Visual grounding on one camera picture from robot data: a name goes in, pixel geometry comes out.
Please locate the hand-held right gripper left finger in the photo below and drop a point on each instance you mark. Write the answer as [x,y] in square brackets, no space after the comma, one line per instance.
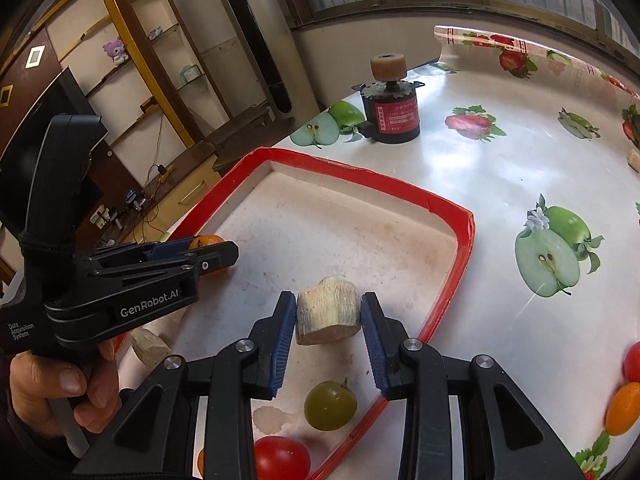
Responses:
[282,340]

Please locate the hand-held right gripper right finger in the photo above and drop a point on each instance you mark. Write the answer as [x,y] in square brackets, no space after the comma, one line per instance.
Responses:
[372,345]

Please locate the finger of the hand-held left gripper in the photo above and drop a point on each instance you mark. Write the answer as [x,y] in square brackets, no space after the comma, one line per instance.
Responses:
[170,247]
[170,266]

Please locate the orange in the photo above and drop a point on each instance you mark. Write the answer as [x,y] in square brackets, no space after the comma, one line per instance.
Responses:
[624,409]
[201,462]
[210,241]

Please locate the large beige sugarcane chunk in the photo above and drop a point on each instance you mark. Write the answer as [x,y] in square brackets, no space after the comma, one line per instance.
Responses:
[327,310]

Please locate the green tomato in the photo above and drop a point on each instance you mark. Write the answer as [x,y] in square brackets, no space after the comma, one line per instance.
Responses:
[330,406]

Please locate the red tomato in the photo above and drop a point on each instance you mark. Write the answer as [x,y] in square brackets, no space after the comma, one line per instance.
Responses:
[633,362]
[282,459]

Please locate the red rimmed tray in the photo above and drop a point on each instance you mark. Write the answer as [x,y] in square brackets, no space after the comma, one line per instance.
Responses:
[350,220]

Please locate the person's left hand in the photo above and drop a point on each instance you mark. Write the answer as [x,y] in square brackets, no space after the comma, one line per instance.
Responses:
[65,377]

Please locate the small green box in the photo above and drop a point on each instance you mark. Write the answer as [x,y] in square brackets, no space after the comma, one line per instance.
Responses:
[188,74]

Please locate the black television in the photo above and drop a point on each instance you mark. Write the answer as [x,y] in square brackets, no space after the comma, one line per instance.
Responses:
[60,95]

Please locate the fruit print tablecloth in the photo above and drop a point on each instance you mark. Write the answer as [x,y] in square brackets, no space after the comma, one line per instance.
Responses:
[475,175]

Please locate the purple plush toy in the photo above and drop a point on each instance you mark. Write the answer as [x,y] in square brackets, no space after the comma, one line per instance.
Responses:
[116,52]

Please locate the yellow framed shelf unit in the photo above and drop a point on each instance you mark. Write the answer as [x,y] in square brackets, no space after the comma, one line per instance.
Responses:
[125,45]

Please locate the white tower air conditioner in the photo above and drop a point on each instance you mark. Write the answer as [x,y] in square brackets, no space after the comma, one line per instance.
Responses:
[260,50]

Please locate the black motor with cork wheel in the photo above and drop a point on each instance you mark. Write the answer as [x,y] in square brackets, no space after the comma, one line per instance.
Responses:
[395,120]

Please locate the small beige sugarcane chunk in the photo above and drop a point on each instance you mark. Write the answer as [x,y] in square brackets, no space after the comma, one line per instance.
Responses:
[634,160]

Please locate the white wall panel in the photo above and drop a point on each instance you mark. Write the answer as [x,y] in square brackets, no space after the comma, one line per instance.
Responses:
[36,56]

